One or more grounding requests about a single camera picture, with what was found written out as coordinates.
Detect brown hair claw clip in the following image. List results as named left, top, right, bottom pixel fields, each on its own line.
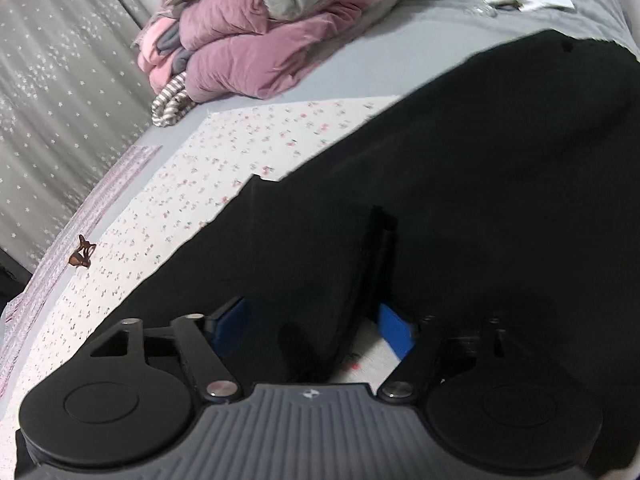
left=68, top=234, right=98, bottom=269

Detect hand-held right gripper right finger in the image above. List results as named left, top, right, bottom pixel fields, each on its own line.
left=376, top=303, right=532, bottom=404

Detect pink folded garment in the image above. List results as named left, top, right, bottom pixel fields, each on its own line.
left=134, top=14, right=194, bottom=89

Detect grey folded garment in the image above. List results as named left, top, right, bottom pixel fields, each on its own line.
left=158, top=24, right=194, bottom=69

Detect mauve folded quilt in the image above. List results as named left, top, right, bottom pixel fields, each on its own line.
left=164, top=0, right=405, bottom=104

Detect black pants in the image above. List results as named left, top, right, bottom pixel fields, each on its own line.
left=104, top=29, right=640, bottom=477

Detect grey white striped cloth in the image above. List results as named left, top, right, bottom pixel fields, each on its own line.
left=151, top=71, right=199, bottom=129

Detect grey star-print curtain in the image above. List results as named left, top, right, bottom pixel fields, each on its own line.
left=0, top=0, right=157, bottom=272

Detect pink striped blanket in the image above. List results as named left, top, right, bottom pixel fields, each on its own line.
left=0, top=144, right=164, bottom=392

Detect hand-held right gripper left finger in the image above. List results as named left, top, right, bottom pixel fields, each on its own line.
left=89, top=296, right=252, bottom=404

